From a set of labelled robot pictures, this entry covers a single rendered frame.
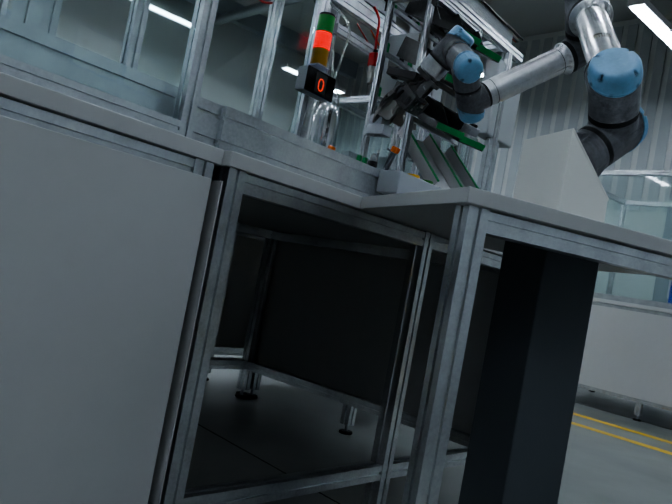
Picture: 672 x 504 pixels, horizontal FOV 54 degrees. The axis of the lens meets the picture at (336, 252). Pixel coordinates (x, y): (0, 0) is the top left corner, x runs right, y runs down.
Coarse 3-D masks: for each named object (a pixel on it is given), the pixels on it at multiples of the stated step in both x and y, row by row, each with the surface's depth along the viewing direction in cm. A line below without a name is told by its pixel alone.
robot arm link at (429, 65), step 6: (426, 60) 190; (432, 60) 189; (426, 66) 190; (432, 66) 189; (438, 66) 188; (426, 72) 190; (432, 72) 189; (438, 72) 189; (444, 72) 190; (432, 78) 191; (438, 78) 191
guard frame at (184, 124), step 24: (216, 0) 126; (192, 48) 124; (24, 72) 101; (48, 72) 103; (192, 72) 123; (72, 96) 107; (96, 96) 110; (192, 96) 125; (144, 120) 117; (168, 120) 121; (192, 120) 125
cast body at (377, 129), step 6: (372, 114) 202; (378, 120) 200; (384, 120) 200; (372, 126) 201; (378, 126) 199; (384, 126) 199; (366, 132) 202; (372, 132) 200; (378, 132) 199; (384, 132) 199; (390, 132) 201
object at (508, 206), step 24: (408, 192) 137; (432, 192) 128; (456, 192) 120; (480, 192) 117; (384, 216) 165; (408, 216) 155; (432, 216) 146; (528, 216) 121; (552, 216) 123; (576, 216) 125; (504, 240) 168; (624, 240) 130; (648, 240) 133; (600, 264) 184
